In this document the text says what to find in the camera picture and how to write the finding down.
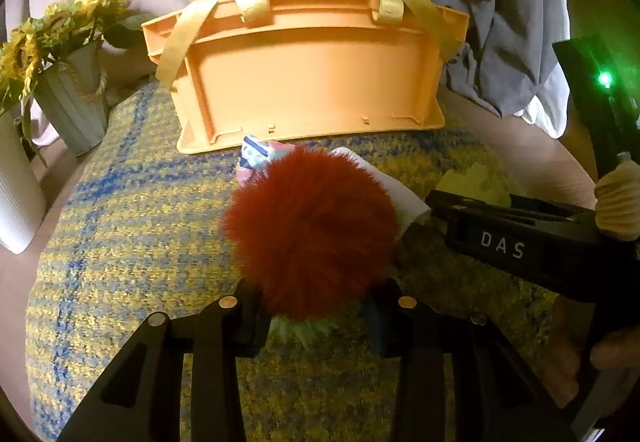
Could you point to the white sheer curtain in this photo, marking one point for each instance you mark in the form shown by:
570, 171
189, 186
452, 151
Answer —
545, 106

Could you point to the beige ribbed soft object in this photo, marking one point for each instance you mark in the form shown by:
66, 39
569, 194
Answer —
620, 202

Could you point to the person's right hand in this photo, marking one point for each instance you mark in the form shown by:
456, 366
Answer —
617, 352

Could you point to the red fluffy pom-pom toy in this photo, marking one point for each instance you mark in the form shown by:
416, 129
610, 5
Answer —
310, 232

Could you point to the sunflower bouquet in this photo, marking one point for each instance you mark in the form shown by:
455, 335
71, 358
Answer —
55, 29

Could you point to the small colourful printed pouch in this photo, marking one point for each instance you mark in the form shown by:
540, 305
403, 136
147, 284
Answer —
255, 156

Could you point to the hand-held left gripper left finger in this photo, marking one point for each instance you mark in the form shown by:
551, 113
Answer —
250, 322

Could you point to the grey ribbed vase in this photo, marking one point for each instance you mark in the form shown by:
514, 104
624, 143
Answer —
75, 106

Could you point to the yellow blue plaid woven mat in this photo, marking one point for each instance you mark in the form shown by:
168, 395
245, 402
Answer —
150, 232

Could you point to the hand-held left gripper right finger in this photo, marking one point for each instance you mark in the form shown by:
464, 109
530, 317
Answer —
380, 327

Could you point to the white ribbed plant pot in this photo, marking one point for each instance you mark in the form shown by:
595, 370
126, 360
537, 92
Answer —
17, 192

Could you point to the white soft cloth item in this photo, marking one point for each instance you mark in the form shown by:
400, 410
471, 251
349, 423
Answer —
395, 192

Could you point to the light green plush toy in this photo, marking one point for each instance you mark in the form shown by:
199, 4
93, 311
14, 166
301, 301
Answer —
475, 184

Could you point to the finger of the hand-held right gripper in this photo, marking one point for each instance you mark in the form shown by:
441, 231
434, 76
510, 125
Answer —
500, 208

